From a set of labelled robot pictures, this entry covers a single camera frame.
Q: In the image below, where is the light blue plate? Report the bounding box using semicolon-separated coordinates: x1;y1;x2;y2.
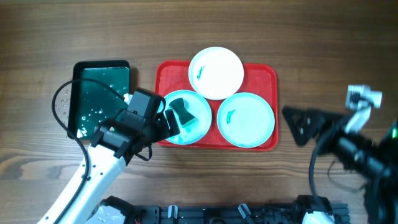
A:
165;90;212;145
216;92;276;148

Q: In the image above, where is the black mounting rail base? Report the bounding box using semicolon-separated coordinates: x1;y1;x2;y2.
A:
130;203;351;224

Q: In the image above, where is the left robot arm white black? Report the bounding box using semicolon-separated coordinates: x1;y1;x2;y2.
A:
39;110;180;223

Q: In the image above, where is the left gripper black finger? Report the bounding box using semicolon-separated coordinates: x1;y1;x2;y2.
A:
155;113;170;140
164;109;180;136

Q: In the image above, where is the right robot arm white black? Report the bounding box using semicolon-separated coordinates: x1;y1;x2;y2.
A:
282;106;397;223

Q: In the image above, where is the white plate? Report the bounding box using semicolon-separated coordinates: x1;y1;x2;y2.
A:
188;47;244;100

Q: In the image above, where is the black water tray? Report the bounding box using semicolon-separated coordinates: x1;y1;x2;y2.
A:
67;60;130;140

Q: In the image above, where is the green yellow scrub sponge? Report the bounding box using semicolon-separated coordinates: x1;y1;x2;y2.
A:
169;98;197;128

